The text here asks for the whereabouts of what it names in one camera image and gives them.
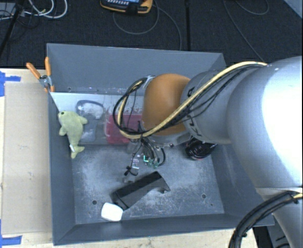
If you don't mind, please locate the green plush fish toy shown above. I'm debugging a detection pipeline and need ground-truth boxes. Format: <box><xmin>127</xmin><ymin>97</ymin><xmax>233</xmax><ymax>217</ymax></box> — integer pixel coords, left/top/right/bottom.
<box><xmin>57</xmin><ymin>110</ymin><xmax>88</xmax><ymax>160</ymax></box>

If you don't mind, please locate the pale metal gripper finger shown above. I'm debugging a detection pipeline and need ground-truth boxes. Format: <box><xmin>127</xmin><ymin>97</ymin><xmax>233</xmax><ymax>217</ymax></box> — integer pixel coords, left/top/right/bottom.
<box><xmin>122</xmin><ymin>164</ymin><xmax>139</xmax><ymax>183</ymax></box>
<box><xmin>126</xmin><ymin>141</ymin><xmax>142</xmax><ymax>155</ymax></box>

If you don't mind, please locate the pale wood flat board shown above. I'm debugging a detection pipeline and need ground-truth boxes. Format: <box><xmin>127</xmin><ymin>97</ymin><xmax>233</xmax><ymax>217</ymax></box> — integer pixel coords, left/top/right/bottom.
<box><xmin>1</xmin><ymin>82</ymin><xmax>53</xmax><ymax>235</ymax></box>

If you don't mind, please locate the black cylinder on white bracket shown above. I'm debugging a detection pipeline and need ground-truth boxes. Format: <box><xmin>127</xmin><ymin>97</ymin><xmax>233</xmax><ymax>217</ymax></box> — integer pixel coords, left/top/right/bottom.
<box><xmin>184</xmin><ymin>136</ymin><xmax>218</xmax><ymax>161</ymax></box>

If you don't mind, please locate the grey metal bin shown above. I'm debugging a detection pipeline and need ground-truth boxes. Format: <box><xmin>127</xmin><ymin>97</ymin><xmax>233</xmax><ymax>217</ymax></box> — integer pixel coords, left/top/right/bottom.
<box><xmin>45</xmin><ymin>43</ymin><xmax>275</xmax><ymax>246</ymax></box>

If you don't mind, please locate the white rounded block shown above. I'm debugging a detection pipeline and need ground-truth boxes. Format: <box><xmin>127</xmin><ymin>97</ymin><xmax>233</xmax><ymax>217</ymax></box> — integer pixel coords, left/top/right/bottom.
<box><xmin>100</xmin><ymin>202</ymin><xmax>124</xmax><ymax>222</ymax></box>

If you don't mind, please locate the black angled block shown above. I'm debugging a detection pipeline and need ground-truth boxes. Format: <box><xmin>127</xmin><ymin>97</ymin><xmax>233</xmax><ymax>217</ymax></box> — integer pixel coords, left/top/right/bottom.
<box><xmin>111</xmin><ymin>170</ymin><xmax>171</xmax><ymax>212</ymax></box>

